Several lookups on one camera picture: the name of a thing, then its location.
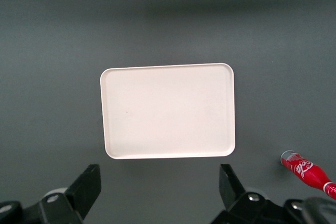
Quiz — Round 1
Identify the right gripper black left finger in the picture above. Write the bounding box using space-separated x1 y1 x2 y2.
22 164 102 224

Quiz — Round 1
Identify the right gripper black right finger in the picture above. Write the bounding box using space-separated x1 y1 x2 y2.
209 164 286 224

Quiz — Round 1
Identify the red coke bottle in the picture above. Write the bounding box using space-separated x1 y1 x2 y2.
280 150 336 200

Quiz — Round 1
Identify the white rectangular plastic tray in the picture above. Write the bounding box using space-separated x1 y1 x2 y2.
99 62 236 161

